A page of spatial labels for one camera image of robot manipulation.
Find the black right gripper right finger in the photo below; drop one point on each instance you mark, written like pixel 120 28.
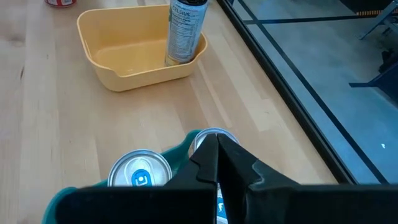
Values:
pixel 295 205

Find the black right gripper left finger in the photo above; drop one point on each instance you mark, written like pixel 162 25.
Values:
pixel 140 205

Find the silver and blue soda can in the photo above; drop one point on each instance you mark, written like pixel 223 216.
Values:
pixel 140 168
pixel 197 140
pixel 221 208

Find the yellow plastic bin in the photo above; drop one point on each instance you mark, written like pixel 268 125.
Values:
pixel 140 77

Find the white Celsius Peach Vibe can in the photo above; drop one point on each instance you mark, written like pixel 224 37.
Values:
pixel 185 34

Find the red Coca-Cola can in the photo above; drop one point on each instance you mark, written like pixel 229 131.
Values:
pixel 60 2

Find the black furniture base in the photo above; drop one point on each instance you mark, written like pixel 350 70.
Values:
pixel 388 81

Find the black table edge rail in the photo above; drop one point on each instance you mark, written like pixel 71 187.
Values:
pixel 276 77

